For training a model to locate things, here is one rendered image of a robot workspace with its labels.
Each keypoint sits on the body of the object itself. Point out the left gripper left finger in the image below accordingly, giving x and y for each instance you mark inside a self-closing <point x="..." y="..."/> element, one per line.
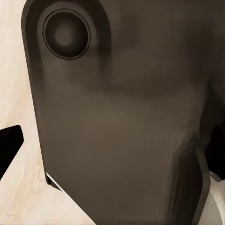
<point x="11" y="140"/>

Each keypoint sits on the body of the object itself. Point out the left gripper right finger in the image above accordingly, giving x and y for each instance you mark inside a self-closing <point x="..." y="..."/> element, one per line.
<point x="218" y="139"/>

